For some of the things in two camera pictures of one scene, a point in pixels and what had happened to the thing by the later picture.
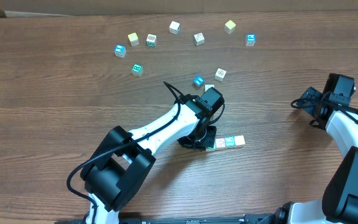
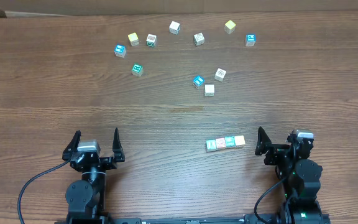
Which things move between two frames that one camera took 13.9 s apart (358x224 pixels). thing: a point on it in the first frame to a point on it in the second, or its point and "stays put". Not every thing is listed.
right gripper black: (309, 99) to (275, 152)
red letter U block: (220, 142) stays put
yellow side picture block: (239, 140) stays put
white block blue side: (230, 142) stays put
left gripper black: (209, 140) to (110, 163)
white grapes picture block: (211, 149) stays put
